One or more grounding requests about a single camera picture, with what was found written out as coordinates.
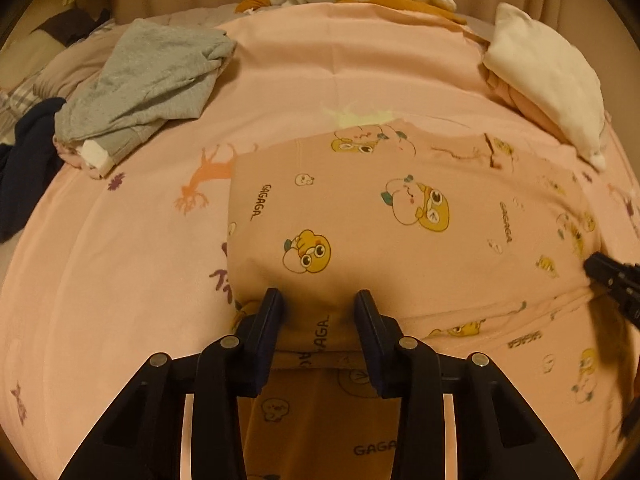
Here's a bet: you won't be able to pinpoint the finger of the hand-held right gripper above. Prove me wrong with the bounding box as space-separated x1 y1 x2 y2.
584 252 640 330

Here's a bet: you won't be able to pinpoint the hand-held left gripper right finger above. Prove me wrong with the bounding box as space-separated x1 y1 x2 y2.
354 289 583 480

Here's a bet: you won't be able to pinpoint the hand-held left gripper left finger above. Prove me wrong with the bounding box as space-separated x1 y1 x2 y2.
59 287 286 480

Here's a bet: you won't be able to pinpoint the peach cartoon print garment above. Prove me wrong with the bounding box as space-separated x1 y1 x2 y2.
225 119 636 480

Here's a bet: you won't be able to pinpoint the pink folded clothes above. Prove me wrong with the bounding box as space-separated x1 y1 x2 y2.
484 70 571 143

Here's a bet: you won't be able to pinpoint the pink printed bed sheet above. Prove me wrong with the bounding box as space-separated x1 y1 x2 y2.
0 2 640 480

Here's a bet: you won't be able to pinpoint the white folded cloth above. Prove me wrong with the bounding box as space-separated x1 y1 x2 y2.
481 2 608 171

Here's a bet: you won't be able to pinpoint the pink garment with white tag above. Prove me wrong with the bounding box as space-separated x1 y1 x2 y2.
55 137 118 179

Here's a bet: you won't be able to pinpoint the grey garment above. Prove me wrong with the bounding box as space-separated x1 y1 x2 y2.
54 17 237 168

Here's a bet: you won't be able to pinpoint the navy cloth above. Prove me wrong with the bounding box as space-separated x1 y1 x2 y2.
0 97 68 243

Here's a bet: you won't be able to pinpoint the mauve quilt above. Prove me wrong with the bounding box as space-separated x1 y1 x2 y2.
30 20 131 106

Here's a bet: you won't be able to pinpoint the plaid pillow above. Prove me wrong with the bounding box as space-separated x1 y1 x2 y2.
0 80 46 126

